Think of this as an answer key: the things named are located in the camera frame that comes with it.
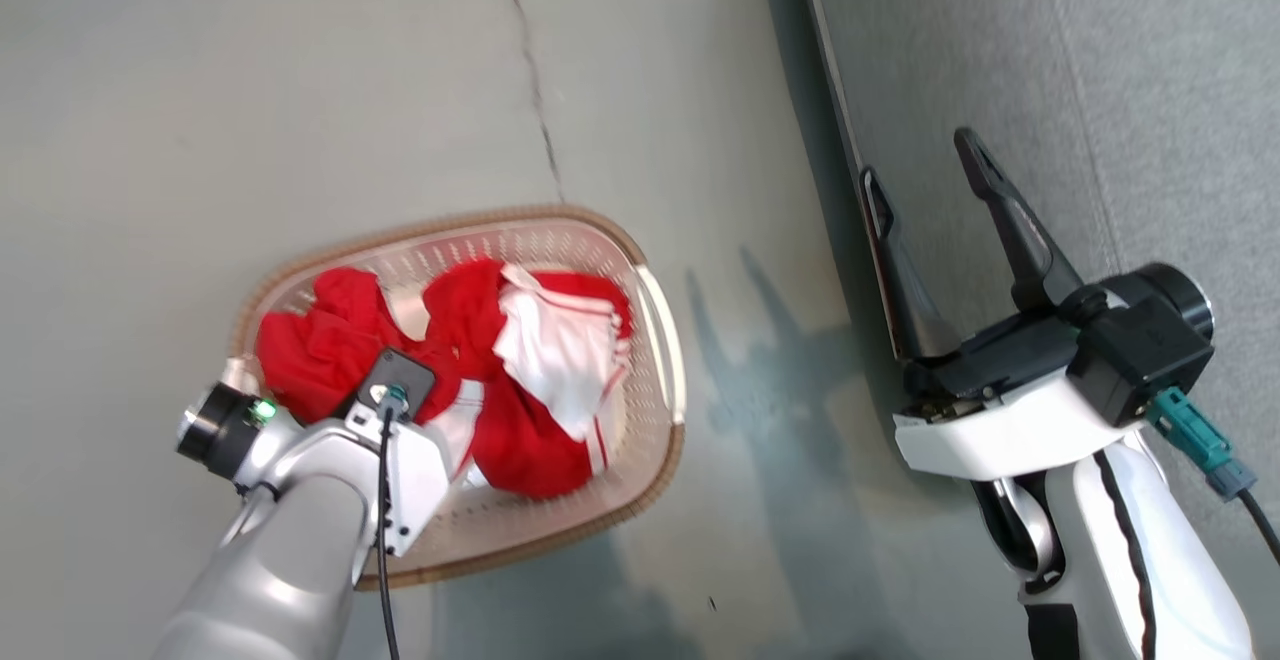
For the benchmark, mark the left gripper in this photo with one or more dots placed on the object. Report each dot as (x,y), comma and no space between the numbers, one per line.
(420,480)

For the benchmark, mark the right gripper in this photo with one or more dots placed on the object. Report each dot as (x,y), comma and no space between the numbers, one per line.
(1000,430)

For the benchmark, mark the red sweatshirt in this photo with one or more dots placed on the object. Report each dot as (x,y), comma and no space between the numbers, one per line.
(320,350)

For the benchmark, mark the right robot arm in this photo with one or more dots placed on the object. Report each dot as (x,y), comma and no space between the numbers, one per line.
(1110,560)

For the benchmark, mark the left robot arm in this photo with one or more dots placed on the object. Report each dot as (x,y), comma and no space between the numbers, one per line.
(290,560)

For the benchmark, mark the pink plastic laundry basket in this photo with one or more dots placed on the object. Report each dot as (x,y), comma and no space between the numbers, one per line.
(560,240)

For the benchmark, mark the red and white garment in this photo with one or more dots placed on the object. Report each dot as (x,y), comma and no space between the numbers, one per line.
(520,440)

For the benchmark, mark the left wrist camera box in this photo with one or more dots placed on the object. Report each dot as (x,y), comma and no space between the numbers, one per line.
(402,372)

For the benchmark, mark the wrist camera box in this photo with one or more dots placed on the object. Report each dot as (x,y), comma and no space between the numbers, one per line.
(402,372)
(1140,340)

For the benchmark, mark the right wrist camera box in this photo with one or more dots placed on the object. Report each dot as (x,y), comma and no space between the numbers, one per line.
(1140,340)

